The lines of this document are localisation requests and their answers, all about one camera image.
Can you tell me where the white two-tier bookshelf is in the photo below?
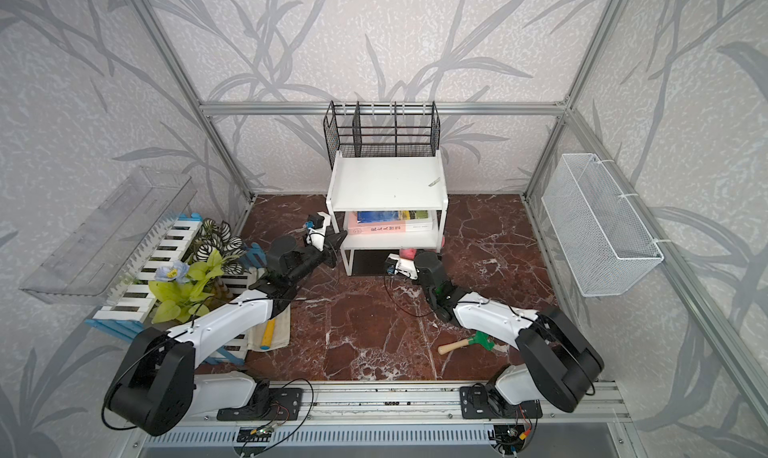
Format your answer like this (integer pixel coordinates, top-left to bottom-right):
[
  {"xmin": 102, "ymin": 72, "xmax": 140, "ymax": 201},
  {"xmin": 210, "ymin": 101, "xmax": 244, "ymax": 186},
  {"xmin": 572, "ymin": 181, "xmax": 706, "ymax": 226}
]
[{"xmin": 326, "ymin": 150, "xmax": 449, "ymax": 276}]

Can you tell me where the pink cloth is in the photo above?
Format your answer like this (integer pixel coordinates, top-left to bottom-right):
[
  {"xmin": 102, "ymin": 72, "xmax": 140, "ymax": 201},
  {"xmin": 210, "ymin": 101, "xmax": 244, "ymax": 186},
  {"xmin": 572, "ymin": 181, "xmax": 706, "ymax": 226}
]
[{"xmin": 399, "ymin": 248, "xmax": 418, "ymax": 260}]

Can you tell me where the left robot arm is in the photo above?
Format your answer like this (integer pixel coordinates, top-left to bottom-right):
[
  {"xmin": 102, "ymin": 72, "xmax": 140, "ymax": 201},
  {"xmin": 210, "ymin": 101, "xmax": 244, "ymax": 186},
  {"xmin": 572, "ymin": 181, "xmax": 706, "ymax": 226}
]
[{"xmin": 102, "ymin": 229, "xmax": 347, "ymax": 436}]

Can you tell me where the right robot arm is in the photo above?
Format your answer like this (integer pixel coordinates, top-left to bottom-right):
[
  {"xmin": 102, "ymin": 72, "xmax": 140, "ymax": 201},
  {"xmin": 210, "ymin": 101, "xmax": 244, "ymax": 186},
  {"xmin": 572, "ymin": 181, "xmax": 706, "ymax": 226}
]
[{"xmin": 414, "ymin": 252, "xmax": 605, "ymax": 416}]

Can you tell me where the blue book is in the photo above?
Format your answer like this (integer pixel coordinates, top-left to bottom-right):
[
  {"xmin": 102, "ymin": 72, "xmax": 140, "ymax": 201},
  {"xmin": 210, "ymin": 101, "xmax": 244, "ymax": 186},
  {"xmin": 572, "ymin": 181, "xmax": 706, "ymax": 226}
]
[{"xmin": 356, "ymin": 210, "xmax": 400, "ymax": 224}]

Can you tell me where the yellow toy shovel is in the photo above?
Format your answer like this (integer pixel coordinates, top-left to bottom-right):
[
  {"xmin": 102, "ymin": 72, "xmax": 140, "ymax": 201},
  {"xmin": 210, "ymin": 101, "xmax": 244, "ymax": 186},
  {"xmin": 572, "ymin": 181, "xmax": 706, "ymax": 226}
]
[{"xmin": 259, "ymin": 319, "xmax": 276, "ymax": 350}]

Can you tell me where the green toy rake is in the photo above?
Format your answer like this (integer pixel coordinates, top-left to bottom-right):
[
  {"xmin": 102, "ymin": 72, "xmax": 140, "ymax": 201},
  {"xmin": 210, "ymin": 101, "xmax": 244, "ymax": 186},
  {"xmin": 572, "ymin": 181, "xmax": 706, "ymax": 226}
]
[{"xmin": 437, "ymin": 331, "xmax": 495, "ymax": 355}]

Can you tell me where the green artificial plant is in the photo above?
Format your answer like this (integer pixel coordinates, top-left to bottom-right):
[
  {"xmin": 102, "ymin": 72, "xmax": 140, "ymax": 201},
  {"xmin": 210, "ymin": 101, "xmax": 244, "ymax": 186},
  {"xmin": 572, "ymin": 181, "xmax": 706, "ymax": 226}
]
[{"xmin": 148, "ymin": 251, "xmax": 223, "ymax": 324}]

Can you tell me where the blue white picket crate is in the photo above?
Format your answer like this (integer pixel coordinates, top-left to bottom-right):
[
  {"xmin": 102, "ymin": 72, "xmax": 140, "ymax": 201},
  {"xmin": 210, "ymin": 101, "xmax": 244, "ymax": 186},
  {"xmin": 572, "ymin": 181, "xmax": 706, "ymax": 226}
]
[{"xmin": 86, "ymin": 214, "xmax": 265, "ymax": 342}]

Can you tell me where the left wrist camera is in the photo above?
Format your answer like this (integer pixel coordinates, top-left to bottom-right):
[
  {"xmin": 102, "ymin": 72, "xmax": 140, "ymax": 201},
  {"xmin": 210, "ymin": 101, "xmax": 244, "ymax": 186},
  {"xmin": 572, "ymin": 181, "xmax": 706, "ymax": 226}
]
[{"xmin": 304, "ymin": 212, "xmax": 330, "ymax": 251}]

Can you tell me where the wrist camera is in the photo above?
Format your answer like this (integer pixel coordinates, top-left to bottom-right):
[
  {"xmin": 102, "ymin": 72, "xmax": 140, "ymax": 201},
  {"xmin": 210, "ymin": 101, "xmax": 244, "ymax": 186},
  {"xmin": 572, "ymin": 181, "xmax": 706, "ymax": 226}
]
[
  {"xmin": 304, "ymin": 212, "xmax": 330, "ymax": 251},
  {"xmin": 385, "ymin": 254, "xmax": 418, "ymax": 281}
]

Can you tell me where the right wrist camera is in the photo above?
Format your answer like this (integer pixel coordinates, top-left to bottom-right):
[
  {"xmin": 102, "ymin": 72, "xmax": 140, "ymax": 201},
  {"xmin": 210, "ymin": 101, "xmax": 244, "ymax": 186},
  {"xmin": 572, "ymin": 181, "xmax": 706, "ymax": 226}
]
[{"xmin": 385, "ymin": 254, "xmax": 418, "ymax": 281}]

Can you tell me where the black wire basket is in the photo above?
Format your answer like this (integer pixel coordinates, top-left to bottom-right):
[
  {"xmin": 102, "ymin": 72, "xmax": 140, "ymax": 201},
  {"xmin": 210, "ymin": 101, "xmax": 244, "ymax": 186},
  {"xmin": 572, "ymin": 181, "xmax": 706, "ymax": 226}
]
[{"xmin": 323, "ymin": 102, "xmax": 441, "ymax": 166}]

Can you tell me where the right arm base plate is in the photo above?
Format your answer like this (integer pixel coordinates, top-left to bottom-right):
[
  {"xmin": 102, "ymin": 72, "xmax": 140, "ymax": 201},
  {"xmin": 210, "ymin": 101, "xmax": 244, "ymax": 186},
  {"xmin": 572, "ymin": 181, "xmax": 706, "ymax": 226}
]
[{"xmin": 459, "ymin": 383, "xmax": 543, "ymax": 420}]

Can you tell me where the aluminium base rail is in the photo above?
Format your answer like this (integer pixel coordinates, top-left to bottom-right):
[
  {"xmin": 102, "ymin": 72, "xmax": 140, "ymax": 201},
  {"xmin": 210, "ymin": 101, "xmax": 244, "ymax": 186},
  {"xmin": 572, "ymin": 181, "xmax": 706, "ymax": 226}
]
[{"xmin": 183, "ymin": 380, "xmax": 631, "ymax": 426}]

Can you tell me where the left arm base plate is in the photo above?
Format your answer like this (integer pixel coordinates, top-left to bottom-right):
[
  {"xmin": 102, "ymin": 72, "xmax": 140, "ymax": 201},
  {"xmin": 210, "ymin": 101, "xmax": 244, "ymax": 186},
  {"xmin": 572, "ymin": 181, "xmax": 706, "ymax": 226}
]
[{"xmin": 216, "ymin": 387, "xmax": 303, "ymax": 422}]

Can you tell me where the white wire basket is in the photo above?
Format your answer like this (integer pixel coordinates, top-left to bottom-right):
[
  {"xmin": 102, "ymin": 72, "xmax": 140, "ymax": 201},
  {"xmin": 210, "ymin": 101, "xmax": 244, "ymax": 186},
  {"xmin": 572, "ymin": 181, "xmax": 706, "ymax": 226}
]
[{"xmin": 542, "ymin": 153, "xmax": 664, "ymax": 297}]

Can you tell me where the clear plastic wall shelf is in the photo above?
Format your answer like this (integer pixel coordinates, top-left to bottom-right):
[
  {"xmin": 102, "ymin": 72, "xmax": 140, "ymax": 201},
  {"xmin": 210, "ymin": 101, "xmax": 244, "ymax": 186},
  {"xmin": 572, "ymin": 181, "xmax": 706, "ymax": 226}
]
[{"xmin": 20, "ymin": 166, "xmax": 196, "ymax": 306}]

